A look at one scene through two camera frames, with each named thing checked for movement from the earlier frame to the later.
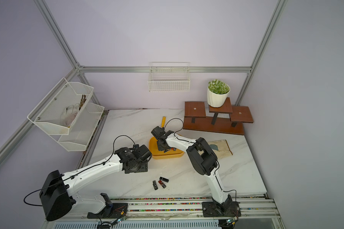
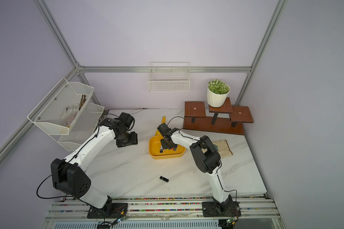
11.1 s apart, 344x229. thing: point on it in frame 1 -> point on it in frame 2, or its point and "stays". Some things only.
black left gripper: [144, 168] -> [134, 140]
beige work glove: [220, 148] stays
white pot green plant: [217, 91] stays
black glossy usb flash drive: [164, 179] stays
